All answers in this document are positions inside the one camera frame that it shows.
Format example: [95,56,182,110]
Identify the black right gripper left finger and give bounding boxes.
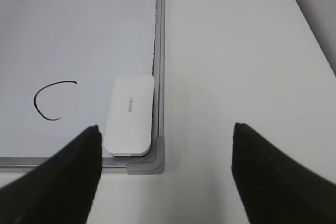
[1,125,102,223]

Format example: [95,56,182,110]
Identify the white board with grey frame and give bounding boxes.
[1,0,165,175]

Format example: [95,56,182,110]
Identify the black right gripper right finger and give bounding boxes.
[231,123,335,223]

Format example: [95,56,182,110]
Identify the white rectangular board eraser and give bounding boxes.
[103,74,154,157]

